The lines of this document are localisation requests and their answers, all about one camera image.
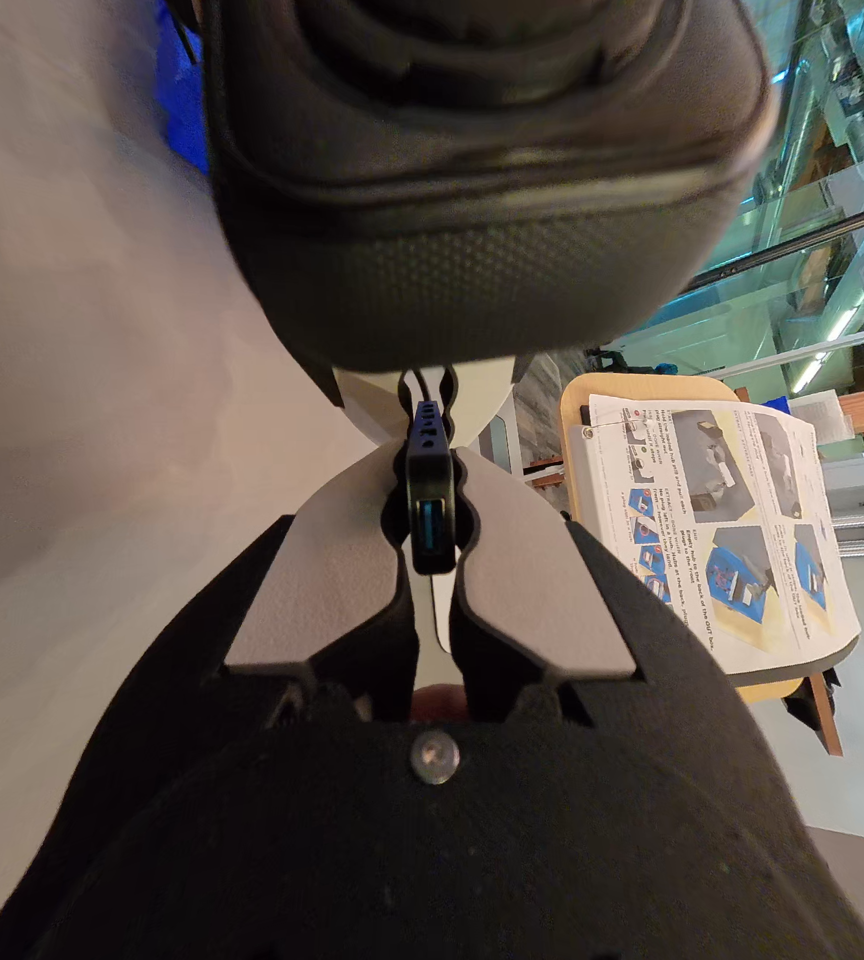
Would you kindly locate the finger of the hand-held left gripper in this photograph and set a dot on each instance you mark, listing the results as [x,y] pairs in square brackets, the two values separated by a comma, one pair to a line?
[368,401]
[481,390]

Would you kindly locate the blue plastic bin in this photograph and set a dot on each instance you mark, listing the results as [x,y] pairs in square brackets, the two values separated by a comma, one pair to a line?
[181,90]

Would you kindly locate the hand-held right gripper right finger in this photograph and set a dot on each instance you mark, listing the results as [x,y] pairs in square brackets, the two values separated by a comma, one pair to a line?
[544,585]

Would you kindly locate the grey usb hub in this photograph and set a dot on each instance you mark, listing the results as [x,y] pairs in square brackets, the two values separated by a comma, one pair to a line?
[429,480]

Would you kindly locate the white perforated panel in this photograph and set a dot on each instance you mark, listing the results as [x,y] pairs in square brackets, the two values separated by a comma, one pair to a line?
[822,416]

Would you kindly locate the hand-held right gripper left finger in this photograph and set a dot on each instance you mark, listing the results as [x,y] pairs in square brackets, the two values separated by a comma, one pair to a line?
[319,585]

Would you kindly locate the instruction sheet on wooden stand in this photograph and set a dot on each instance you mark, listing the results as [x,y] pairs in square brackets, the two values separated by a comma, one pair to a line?
[574,465]

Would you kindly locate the printed instruction sheet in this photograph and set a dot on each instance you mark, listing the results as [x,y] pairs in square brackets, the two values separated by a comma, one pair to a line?
[739,525]

